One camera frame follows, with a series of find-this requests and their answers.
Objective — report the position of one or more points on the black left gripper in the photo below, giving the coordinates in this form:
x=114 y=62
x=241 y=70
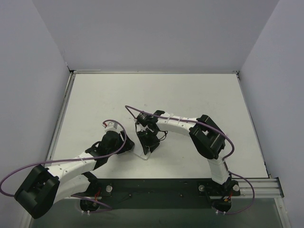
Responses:
x=127 y=143

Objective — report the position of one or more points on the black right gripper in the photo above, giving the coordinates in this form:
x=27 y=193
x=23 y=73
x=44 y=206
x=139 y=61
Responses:
x=147 y=141

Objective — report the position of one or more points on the small grey remote control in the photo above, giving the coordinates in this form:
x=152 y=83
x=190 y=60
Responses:
x=142 y=155

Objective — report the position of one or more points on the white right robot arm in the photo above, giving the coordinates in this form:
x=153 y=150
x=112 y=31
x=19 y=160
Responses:
x=206 y=136

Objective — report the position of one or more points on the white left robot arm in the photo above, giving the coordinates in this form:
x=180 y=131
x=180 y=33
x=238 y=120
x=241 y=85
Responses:
x=66 y=171

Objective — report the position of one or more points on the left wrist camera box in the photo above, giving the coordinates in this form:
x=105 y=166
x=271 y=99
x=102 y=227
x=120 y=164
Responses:
x=110 y=126

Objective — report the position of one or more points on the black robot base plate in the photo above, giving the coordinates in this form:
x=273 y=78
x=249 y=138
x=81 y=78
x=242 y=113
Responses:
x=106 y=194

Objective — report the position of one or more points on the aluminium table edge rail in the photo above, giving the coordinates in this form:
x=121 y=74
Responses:
x=61 y=116

